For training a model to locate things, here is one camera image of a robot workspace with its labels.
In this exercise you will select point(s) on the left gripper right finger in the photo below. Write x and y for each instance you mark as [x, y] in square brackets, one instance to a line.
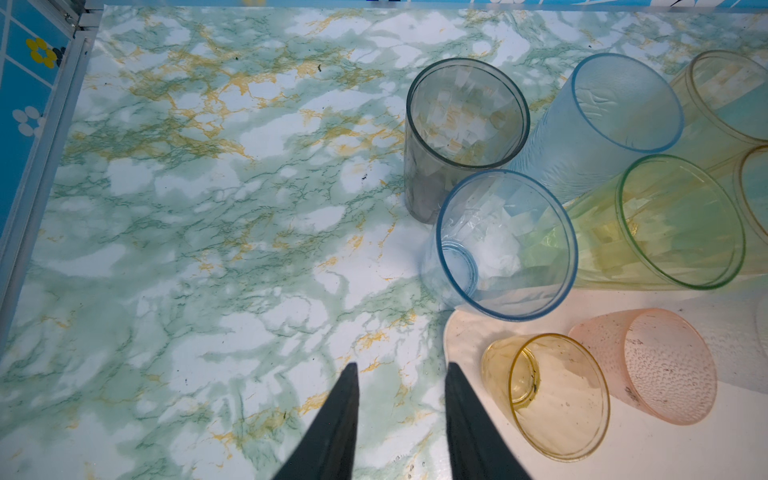
[477, 451]

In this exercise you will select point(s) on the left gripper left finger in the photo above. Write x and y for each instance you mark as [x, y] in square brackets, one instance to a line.
[327, 449]

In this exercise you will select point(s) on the short yellow cup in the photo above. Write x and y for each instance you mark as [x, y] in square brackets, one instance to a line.
[552, 390]

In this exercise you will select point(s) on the short pink textured cup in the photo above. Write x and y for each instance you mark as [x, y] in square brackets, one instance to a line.
[653, 360]

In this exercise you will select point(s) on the short clear frosted cup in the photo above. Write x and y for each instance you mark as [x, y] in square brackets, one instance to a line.
[734, 326]

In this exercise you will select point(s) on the beige plastic tray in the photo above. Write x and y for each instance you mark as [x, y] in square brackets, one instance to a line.
[730, 443]

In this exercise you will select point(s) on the tall light blue faceted tumbler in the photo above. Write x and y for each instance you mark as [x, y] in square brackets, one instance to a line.
[502, 245]

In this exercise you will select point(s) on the tall green tumbler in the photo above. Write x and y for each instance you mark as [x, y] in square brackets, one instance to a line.
[662, 224]

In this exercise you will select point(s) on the tall grey tumbler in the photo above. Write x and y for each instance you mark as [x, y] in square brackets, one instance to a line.
[463, 116]

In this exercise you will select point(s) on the tall frosted blue tumbler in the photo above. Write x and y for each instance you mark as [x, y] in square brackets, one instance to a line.
[612, 111]

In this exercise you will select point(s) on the tall amber tumbler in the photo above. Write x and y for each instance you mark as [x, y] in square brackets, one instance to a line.
[744, 178]

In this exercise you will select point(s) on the tall yellow-olive tumbler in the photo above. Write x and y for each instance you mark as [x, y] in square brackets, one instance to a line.
[724, 100]

